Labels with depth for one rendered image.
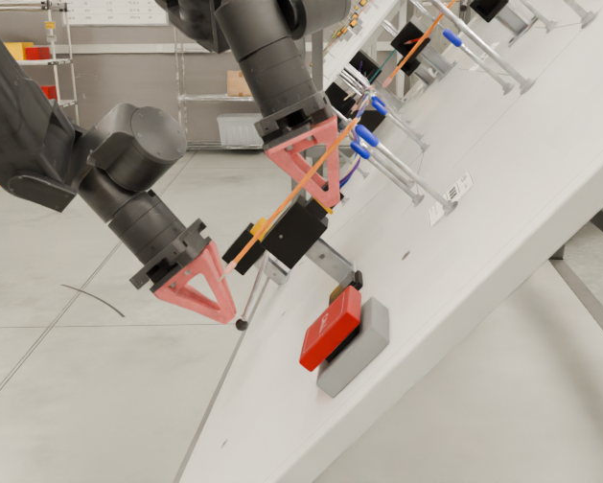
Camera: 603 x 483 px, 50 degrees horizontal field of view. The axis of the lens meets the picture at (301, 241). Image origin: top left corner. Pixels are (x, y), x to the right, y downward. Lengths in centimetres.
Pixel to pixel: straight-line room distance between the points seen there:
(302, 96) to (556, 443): 56
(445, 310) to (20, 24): 845
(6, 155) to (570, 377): 83
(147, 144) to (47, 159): 9
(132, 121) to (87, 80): 791
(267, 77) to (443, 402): 55
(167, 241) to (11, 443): 190
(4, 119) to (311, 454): 36
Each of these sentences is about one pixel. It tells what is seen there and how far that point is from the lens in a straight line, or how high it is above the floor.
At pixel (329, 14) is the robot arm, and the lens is 65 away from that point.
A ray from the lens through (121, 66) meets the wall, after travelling 839.
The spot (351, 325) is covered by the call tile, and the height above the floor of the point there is 112.
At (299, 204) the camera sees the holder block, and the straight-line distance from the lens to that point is 62.
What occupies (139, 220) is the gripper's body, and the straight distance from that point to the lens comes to 64.
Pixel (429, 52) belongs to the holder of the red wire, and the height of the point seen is 127.
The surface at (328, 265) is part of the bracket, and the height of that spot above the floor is 108.
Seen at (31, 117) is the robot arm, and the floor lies 123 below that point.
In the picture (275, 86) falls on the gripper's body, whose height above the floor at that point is 125.
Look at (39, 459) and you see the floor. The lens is 238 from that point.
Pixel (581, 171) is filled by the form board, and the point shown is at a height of 122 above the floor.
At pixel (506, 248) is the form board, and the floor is 118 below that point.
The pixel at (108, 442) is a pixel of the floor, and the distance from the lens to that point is 239.
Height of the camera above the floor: 129
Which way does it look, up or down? 17 degrees down
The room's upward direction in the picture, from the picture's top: 1 degrees counter-clockwise
